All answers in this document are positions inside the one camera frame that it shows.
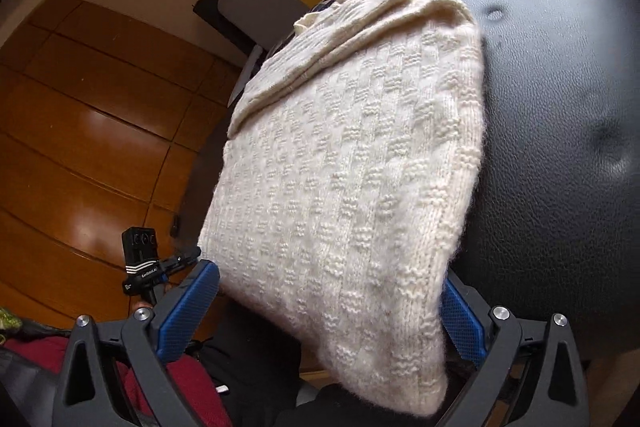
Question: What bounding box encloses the person's clothing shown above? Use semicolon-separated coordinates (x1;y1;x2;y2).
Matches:
0;302;451;427

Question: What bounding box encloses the cream knit sweater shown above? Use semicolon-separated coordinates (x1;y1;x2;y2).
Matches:
197;0;488;418

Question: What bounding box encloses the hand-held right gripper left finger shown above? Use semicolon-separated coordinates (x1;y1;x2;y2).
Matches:
60;259;221;427

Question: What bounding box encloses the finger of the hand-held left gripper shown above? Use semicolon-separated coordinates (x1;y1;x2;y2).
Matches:
161;247;203;276

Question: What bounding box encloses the black padded table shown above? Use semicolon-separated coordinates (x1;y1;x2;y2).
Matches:
175;0;640;378

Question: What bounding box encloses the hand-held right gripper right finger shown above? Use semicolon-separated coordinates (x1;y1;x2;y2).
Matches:
435;279;591;427

